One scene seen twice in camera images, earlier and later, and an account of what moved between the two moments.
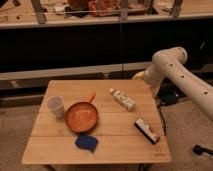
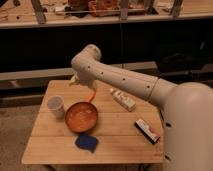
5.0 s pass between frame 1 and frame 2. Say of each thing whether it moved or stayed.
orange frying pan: stayed
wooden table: stayed
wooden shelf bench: stayed
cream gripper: moved
